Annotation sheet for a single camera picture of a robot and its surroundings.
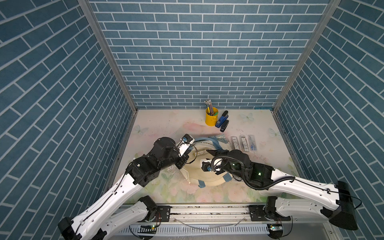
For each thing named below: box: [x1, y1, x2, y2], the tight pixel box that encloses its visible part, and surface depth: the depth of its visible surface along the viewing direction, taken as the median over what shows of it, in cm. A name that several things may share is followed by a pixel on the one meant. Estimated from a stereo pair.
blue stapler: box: [215, 110, 229, 128], surface depth 114 cm
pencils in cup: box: [204, 99, 214, 116], surface depth 107 cm
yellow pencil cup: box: [205, 107, 219, 127], surface depth 108 cm
